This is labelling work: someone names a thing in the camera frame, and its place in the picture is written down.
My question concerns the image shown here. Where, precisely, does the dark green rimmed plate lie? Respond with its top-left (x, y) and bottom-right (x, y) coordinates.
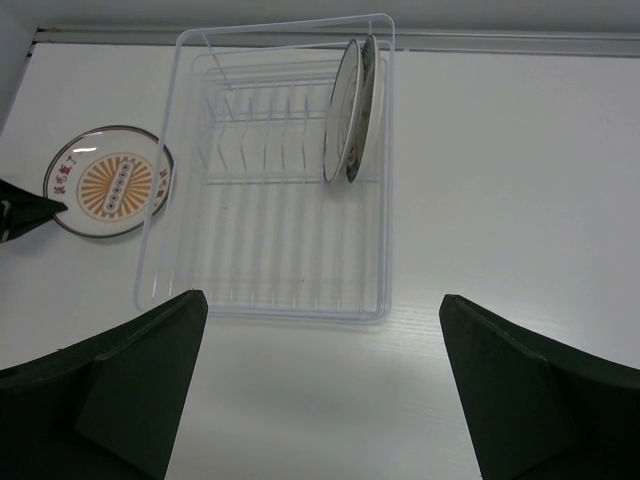
top-left (346, 35), bottom-right (383, 183)

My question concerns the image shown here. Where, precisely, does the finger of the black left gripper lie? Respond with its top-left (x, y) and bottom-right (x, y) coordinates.
top-left (0, 180), bottom-right (68, 243)

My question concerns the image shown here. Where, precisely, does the white wire dish rack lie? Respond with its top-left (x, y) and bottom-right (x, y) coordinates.
top-left (133, 13), bottom-right (396, 324)

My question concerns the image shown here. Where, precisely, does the orange sunburst plate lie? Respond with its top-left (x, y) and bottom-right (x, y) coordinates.
top-left (42, 125), bottom-right (174, 239)

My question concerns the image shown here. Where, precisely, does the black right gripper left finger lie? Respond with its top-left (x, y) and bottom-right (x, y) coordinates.
top-left (1, 290), bottom-right (208, 479)

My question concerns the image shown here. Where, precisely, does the white plate flower outline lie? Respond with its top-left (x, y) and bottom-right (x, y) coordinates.
top-left (323, 39), bottom-right (364, 184)

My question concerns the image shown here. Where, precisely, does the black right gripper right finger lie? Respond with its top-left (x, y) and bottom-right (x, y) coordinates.
top-left (439, 294), bottom-right (639, 479)

